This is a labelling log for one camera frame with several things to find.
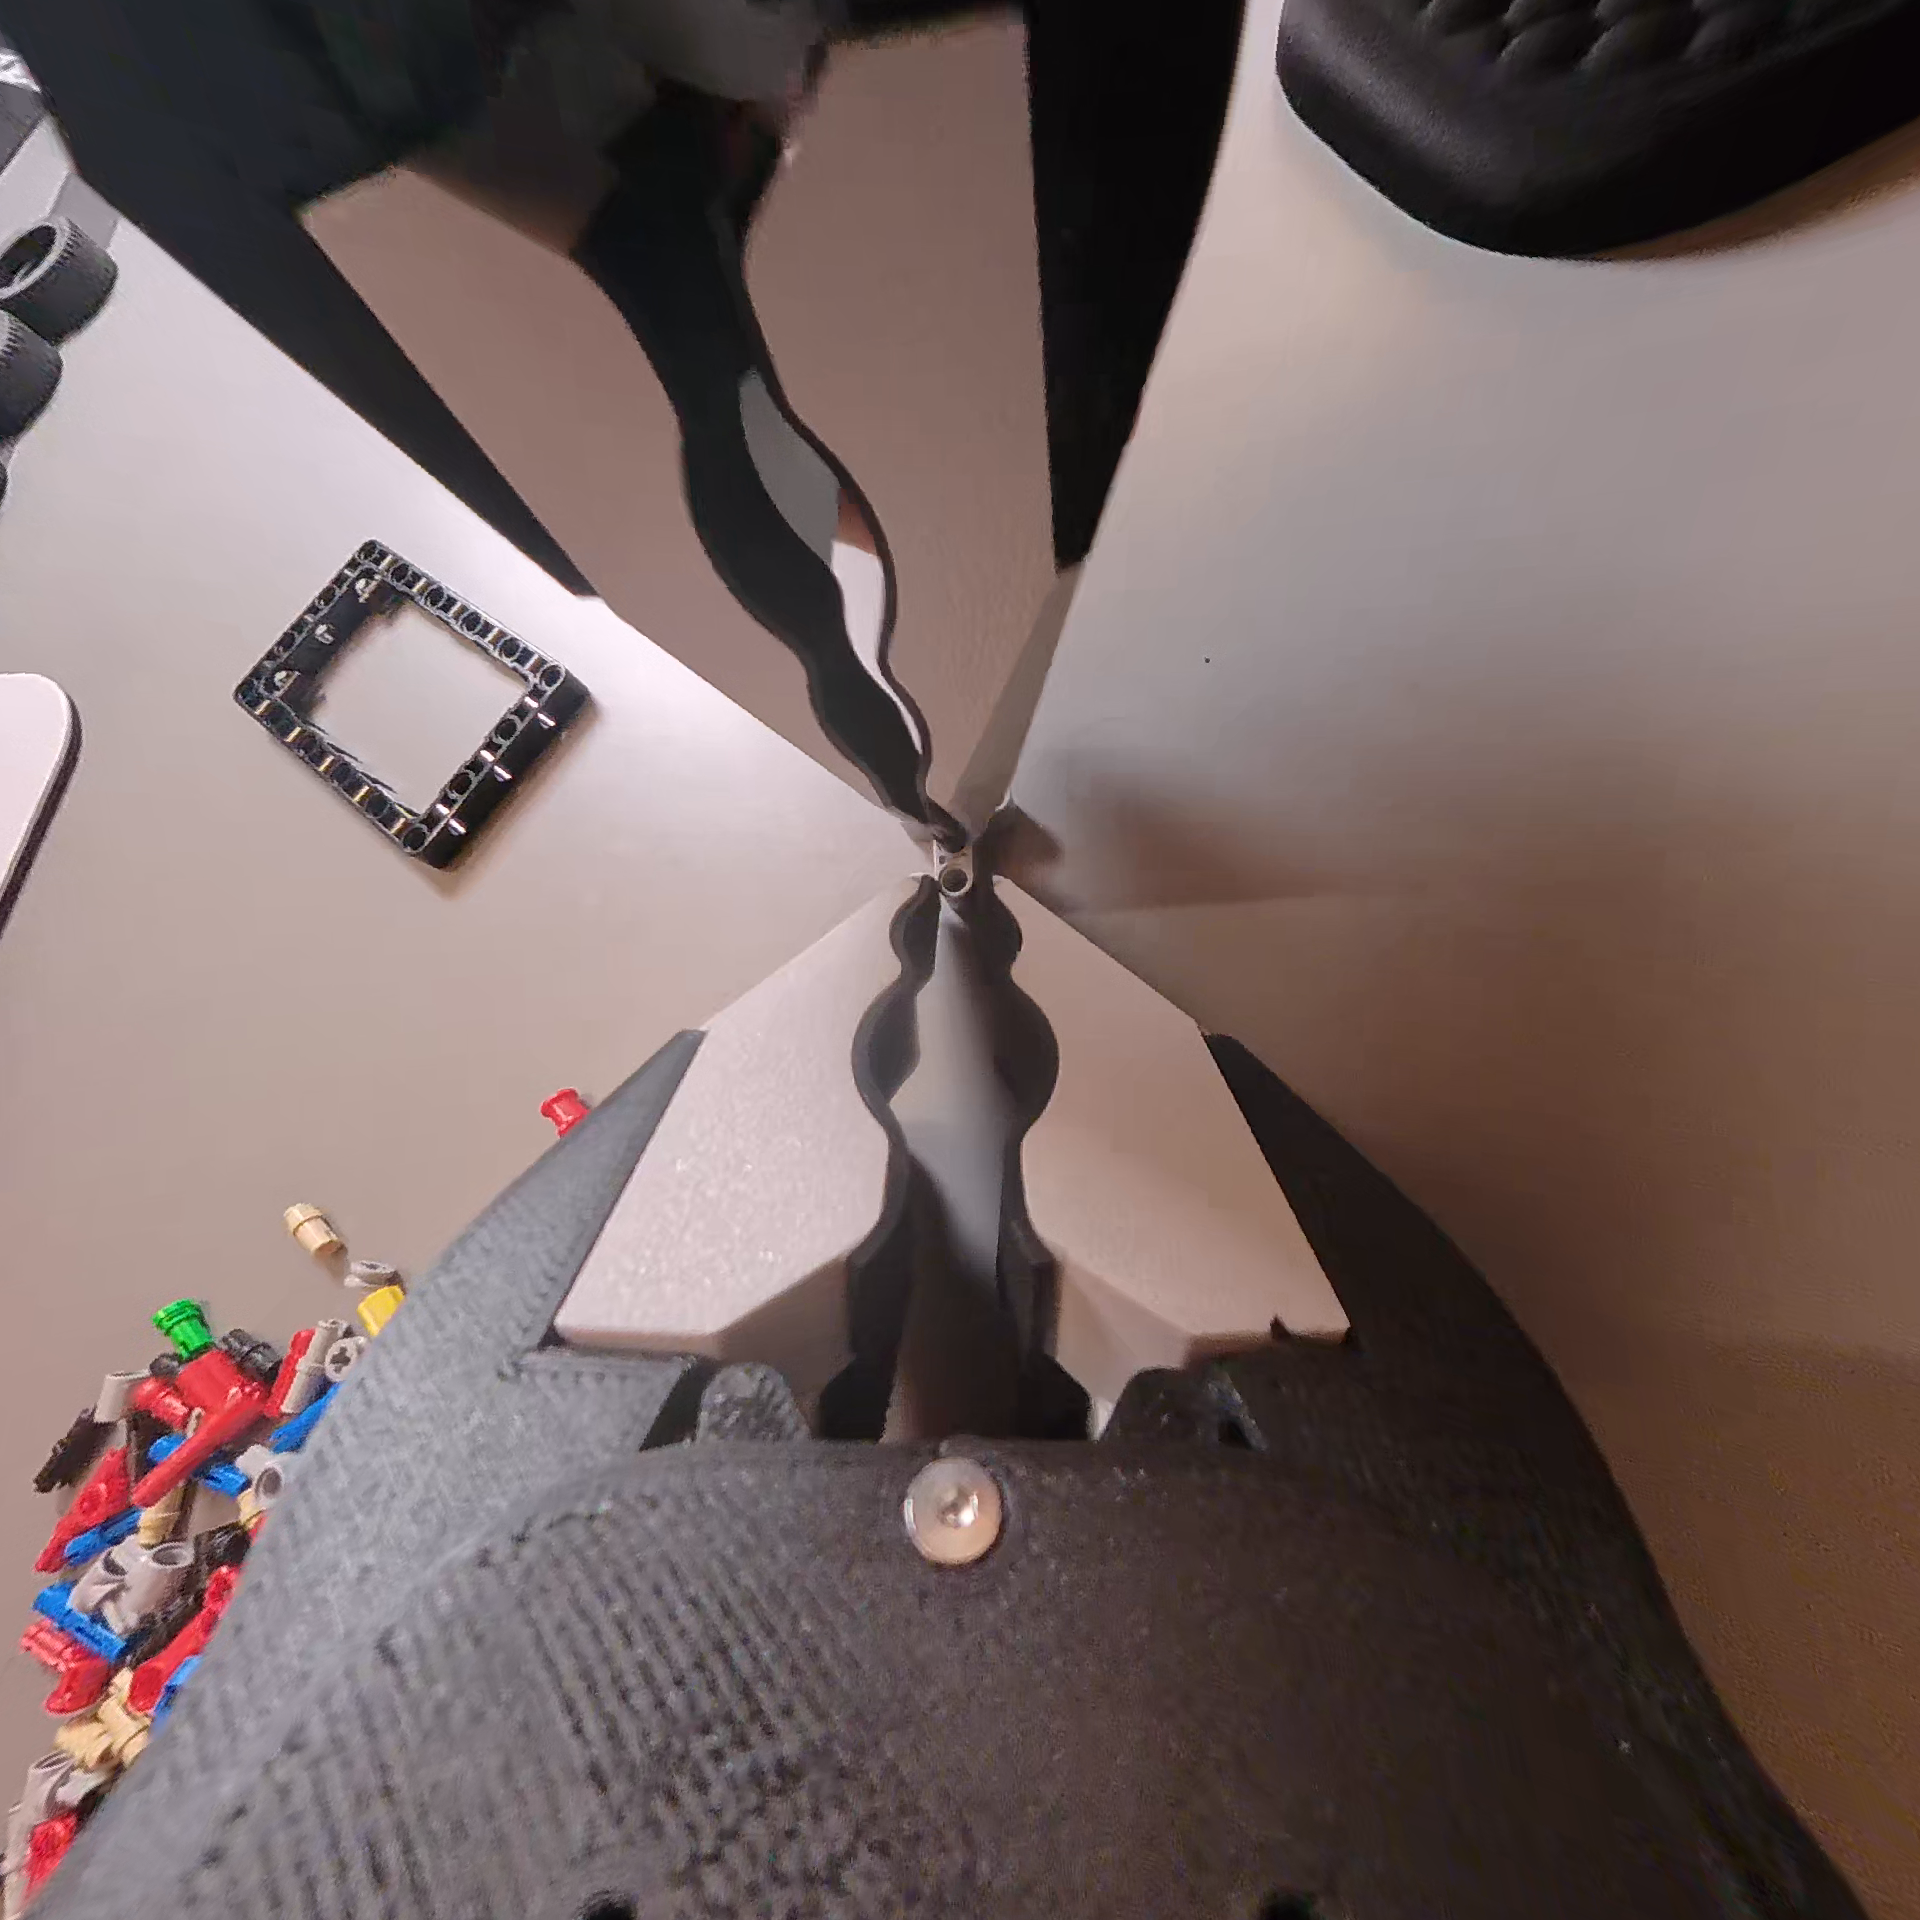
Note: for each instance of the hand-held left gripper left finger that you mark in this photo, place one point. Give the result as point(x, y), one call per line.
point(735, 1184)

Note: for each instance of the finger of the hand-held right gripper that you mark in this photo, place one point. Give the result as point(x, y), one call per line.
point(960, 374)
point(495, 361)

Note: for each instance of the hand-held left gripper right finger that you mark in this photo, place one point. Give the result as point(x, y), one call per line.
point(1155, 1184)

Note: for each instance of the grey T-shaped lego beam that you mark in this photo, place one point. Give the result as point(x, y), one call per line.
point(952, 870)

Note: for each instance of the red lego pin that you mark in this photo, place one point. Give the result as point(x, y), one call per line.
point(564, 1113)

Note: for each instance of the tan lego connector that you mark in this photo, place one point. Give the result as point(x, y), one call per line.
point(312, 1230)

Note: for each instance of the black lego tire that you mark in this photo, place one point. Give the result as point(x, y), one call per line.
point(52, 279)
point(23, 374)

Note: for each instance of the pile of colourful lego pieces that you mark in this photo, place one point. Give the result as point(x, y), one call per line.
point(151, 1500)

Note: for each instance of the white rounded board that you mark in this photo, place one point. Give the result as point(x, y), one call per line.
point(30, 780)

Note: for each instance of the black lego frame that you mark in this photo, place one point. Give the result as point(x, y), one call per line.
point(285, 691)

